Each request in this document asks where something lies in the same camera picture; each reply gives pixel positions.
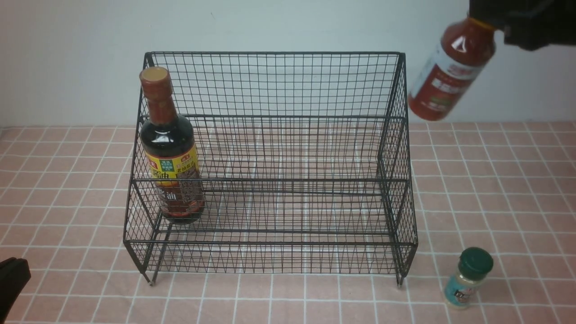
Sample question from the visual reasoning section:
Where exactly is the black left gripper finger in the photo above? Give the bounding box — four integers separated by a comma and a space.
0, 257, 31, 318

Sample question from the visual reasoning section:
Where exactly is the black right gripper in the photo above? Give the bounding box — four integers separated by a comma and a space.
469, 0, 576, 51

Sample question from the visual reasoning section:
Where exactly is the red chili sauce bottle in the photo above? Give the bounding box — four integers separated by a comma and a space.
408, 17, 496, 121

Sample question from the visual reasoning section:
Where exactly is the dark soy sauce bottle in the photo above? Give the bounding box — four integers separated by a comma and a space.
139, 67, 205, 224

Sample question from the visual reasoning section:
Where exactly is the green-capped seasoning jar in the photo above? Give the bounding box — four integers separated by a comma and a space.
443, 247, 494, 308

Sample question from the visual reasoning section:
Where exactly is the black wire shelf rack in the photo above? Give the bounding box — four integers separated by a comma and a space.
123, 51, 418, 286

